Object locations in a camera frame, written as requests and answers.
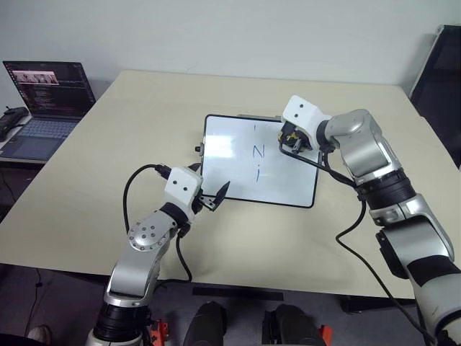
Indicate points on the black handheld device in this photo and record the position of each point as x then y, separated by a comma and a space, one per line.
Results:
11, 120

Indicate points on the black chair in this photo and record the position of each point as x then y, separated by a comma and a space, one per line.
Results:
441, 83

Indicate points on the open grey laptop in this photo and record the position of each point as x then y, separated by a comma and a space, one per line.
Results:
43, 129

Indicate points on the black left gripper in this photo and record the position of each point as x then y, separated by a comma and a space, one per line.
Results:
205, 203

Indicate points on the orange clamp part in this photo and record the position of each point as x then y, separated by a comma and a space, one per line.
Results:
159, 331
325, 333

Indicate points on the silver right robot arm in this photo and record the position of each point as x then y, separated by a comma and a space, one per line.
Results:
363, 144

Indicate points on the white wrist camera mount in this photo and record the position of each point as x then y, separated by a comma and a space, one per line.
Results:
300, 111
182, 184

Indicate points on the yellow and black eraser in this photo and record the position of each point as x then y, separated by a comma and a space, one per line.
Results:
293, 136

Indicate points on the dark rounded shape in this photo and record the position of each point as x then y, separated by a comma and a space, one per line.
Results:
205, 326
291, 328

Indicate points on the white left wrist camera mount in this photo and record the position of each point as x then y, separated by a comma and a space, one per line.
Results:
182, 184

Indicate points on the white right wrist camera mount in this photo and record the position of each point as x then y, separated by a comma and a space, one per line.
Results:
300, 111

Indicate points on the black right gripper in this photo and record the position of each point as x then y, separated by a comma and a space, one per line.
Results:
304, 142

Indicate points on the black-framed whiteboard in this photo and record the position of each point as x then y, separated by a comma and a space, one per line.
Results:
288, 180

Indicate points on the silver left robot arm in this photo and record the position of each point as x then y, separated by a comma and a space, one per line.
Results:
140, 259

